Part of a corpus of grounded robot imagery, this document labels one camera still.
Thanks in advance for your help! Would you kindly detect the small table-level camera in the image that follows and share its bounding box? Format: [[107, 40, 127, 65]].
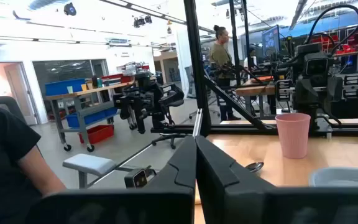
[[124, 167, 157, 189]]

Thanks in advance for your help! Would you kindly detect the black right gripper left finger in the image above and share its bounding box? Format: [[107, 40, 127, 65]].
[[26, 136, 198, 224]]

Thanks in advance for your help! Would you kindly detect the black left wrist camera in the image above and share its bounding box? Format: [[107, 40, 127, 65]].
[[303, 52, 331, 77]]

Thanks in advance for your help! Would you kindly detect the black ceiling cord reel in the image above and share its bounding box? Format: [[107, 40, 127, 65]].
[[63, 2, 77, 16]]

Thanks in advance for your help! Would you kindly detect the wooden background table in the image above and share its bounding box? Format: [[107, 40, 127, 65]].
[[234, 76, 276, 97]]

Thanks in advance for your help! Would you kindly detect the computer monitor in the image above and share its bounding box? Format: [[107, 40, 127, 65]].
[[261, 24, 282, 58]]

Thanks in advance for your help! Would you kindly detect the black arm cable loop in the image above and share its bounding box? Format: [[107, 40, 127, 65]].
[[305, 3, 358, 57]]

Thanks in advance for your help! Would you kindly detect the grey padded stool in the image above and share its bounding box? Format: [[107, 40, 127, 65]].
[[62, 153, 117, 189]]

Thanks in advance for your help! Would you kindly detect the person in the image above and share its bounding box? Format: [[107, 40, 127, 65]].
[[0, 104, 68, 224], [209, 24, 242, 121]]

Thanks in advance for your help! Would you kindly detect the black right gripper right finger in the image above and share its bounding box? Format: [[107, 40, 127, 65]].
[[195, 135, 358, 224]]

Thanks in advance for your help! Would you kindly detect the grey wooden-top workbench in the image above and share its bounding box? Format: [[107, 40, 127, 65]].
[[45, 80, 136, 152]]

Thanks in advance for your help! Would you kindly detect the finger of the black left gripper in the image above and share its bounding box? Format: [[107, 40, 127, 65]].
[[326, 76, 344, 110], [293, 78, 312, 109]]

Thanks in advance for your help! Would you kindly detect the black aluminium station frame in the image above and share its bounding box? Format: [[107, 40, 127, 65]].
[[149, 0, 358, 138]]

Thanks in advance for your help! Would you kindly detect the metal spoon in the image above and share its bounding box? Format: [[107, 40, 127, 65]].
[[244, 161, 265, 174]]

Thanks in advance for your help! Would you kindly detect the red storage bin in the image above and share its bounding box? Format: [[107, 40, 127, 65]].
[[78, 124, 115, 145]]

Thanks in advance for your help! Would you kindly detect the grey plastic tray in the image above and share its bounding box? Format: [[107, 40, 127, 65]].
[[308, 166, 358, 188]]

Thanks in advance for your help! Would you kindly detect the pink ribbed cup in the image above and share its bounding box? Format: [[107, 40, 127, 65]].
[[275, 113, 311, 160]]

